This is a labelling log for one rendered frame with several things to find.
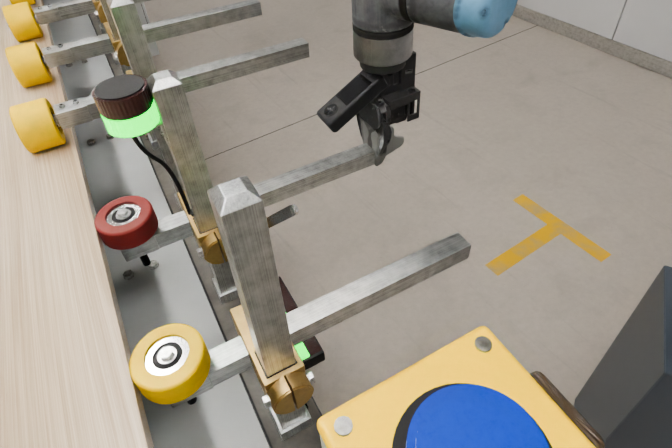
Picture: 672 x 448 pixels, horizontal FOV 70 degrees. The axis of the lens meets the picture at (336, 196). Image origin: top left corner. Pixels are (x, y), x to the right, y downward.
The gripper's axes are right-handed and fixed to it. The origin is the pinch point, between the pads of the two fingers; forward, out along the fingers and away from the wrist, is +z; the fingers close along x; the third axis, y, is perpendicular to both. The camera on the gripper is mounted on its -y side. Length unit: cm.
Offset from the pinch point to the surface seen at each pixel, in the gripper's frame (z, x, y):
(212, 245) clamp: -4.7, -8.7, -31.9
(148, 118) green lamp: -25.8, -6.8, -33.6
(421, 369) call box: -40, -52, -30
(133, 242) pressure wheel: -6.7, -4.3, -41.5
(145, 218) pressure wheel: -8.9, -3.0, -38.8
